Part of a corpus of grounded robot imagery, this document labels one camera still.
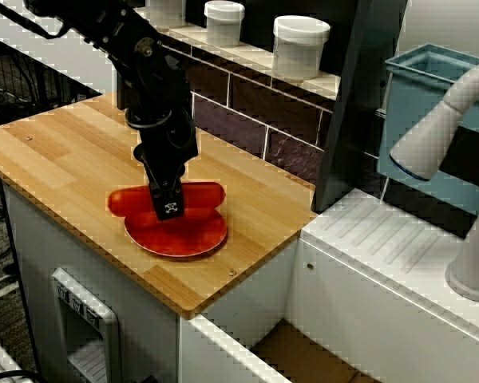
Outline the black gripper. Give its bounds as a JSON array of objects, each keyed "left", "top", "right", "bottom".
[{"left": 125, "top": 106, "right": 200, "bottom": 222}]

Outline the red toy sausage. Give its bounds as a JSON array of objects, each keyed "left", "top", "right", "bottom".
[{"left": 106, "top": 181, "right": 227, "bottom": 219}]

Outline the red round plate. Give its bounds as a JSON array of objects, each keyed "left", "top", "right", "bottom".
[{"left": 123, "top": 206, "right": 229, "bottom": 259}]

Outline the tiled backsplash with shelf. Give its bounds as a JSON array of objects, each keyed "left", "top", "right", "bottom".
[{"left": 143, "top": 15, "right": 389, "bottom": 189}]

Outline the small white lidded jar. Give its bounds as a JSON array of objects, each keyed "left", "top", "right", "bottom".
[{"left": 204, "top": 0, "right": 246, "bottom": 49}]

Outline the grey toy appliance panel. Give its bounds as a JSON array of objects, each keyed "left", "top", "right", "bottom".
[{"left": 50, "top": 267, "right": 121, "bottom": 383}]

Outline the large white lidded jar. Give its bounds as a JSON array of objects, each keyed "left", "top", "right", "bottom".
[{"left": 272, "top": 15, "right": 331, "bottom": 81}]

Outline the white toy kitchen cabinet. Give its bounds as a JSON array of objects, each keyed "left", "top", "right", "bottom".
[{"left": 2, "top": 183, "right": 479, "bottom": 383}]

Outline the tall dark grey panel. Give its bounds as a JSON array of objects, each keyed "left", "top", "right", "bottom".
[{"left": 311, "top": 0, "right": 409, "bottom": 213}]

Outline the grey toy faucet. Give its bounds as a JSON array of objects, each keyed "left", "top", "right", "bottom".
[{"left": 388, "top": 57, "right": 479, "bottom": 303}]

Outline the teal plastic bin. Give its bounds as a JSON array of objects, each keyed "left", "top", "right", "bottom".
[{"left": 376, "top": 42, "right": 479, "bottom": 219}]

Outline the black wire mesh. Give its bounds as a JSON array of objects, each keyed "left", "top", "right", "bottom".
[{"left": 0, "top": 47, "right": 101, "bottom": 121}]

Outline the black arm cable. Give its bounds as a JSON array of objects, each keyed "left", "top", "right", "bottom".
[{"left": 0, "top": 0, "right": 69, "bottom": 40}]

